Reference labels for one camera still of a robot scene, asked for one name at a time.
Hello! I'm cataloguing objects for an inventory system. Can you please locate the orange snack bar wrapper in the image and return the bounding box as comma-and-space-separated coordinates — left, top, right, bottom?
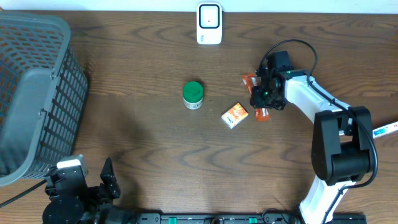
242, 74, 271, 122

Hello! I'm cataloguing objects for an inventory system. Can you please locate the grey plastic mesh basket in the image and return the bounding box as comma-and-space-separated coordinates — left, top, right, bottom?
1, 11, 88, 186

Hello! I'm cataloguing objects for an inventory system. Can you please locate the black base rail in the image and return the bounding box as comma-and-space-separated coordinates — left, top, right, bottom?
133, 212, 368, 224

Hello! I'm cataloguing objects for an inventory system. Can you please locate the green lid jar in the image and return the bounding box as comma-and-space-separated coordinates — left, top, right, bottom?
183, 81, 204, 110

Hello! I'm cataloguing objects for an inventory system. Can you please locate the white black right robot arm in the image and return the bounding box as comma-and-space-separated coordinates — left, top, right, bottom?
250, 51, 377, 223

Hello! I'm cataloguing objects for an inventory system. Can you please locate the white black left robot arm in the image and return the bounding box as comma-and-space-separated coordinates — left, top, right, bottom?
42, 154, 137, 224

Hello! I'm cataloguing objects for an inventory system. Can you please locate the small orange white box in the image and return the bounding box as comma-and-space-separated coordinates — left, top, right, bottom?
221, 103, 249, 129

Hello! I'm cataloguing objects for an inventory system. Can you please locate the white blue tube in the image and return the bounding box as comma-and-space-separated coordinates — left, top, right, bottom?
373, 121, 398, 139

